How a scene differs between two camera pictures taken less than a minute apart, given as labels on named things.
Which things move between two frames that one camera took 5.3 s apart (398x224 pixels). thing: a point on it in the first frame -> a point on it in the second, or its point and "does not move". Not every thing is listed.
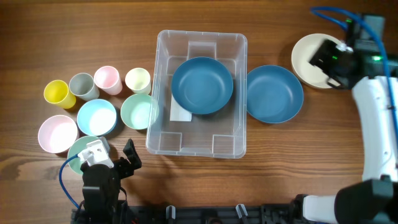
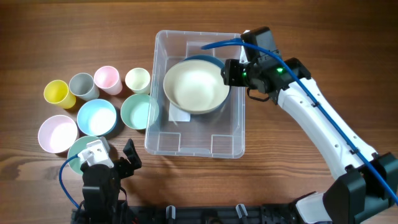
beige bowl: x=301 y=55 -> x=196 y=86
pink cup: x=107 y=78 does not move
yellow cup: x=56 y=93 does not move
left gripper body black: x=123 y=168 does not move
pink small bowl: x=58 y=134 does not move
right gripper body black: x=326 y=60 -> x=239 y=72
